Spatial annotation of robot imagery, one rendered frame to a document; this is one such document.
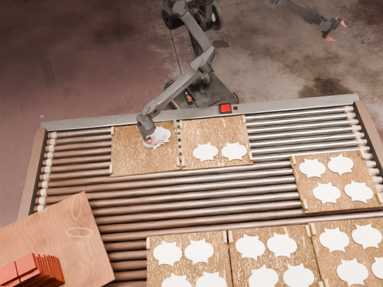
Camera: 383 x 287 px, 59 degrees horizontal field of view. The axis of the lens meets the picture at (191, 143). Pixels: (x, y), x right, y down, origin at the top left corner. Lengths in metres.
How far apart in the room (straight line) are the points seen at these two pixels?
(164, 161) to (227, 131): 0.43
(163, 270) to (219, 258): 0.28
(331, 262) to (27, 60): 3.74
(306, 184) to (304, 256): 0.39
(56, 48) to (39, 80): 0.51
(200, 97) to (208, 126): 1.05
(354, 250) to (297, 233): 0.27
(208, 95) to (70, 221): 1.80
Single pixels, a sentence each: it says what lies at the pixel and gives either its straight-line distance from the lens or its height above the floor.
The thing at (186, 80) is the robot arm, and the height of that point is 1.34.
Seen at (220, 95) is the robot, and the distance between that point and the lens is 3.18.
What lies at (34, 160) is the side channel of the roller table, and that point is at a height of 0.95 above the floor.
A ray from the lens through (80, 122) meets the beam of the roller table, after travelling 2.33.
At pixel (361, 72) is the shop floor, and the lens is 3.98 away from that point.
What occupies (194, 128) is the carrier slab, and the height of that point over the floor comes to 0.94.
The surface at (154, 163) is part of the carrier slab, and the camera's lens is 2.01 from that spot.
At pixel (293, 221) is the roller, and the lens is 1.90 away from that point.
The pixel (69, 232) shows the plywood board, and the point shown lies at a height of 1.04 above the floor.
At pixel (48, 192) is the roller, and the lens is 2.14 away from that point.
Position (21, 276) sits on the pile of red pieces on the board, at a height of 1.30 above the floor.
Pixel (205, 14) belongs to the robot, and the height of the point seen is 1.22.
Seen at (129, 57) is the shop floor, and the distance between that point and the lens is 3.99.
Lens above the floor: 2.67
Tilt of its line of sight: 58 degrees down
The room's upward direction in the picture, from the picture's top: 6 degrees counter-clockwise
